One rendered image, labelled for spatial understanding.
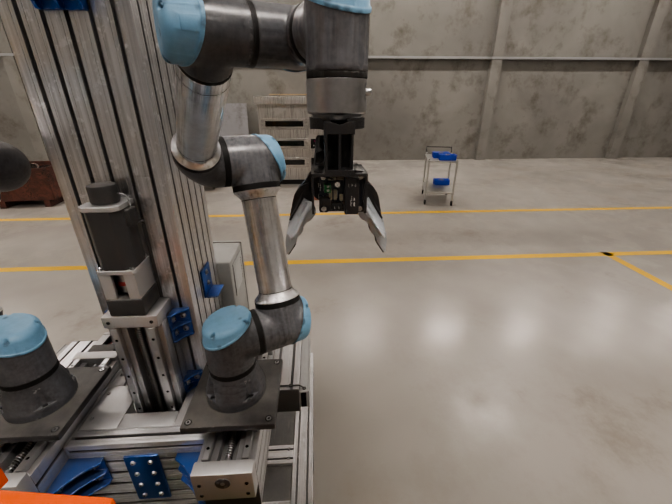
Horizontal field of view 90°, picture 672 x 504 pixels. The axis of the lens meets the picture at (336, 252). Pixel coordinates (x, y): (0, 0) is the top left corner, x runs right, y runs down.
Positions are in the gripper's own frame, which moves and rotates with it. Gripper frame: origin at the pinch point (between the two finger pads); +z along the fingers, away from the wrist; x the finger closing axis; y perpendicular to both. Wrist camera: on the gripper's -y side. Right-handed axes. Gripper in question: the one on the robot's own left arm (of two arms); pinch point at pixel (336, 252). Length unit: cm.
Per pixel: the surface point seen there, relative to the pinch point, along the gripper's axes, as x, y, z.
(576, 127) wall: 814, -1022, 58
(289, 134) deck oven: -56, -706, 46
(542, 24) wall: 633, -1022, -211
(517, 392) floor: 125, -106, 152
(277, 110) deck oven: -78, -706, -1
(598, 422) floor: 161, -81, 152
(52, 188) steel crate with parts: -463, -562, 120
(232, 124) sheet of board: -238, -998, 44
